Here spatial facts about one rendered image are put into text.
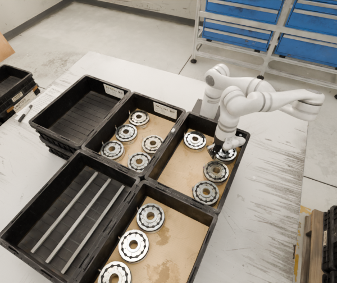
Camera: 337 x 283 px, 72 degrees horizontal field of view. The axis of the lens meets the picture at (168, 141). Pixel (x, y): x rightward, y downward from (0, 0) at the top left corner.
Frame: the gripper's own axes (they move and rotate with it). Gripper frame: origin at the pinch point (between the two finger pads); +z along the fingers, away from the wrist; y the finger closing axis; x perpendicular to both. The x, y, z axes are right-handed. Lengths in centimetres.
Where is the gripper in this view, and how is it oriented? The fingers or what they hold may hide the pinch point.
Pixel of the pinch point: (218, 154)
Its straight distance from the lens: 103.9
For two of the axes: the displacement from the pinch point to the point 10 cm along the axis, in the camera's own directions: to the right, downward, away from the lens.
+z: 0.0, 6.1, 7.9
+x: 4.0, 7.3, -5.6
